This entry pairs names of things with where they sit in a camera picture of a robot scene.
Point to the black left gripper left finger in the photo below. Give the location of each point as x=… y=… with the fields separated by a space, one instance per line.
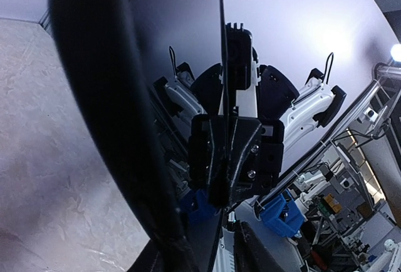
x=155 y=256

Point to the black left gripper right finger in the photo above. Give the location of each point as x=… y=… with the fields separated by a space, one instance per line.
x=261 y=250

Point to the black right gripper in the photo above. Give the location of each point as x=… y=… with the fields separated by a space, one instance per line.
x=256 y=157

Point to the small silver-edged phone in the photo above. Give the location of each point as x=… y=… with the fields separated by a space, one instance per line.
x=201 y=221

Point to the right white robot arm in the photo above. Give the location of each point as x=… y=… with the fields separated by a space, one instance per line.
x=272 y=97

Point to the blue storage bin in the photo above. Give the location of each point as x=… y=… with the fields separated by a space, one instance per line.
x=282 y=216

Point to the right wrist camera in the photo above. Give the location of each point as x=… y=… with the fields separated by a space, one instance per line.
x=240 y=55

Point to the right aluminium frame post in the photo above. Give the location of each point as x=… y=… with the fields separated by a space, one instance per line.
x=45 y=22

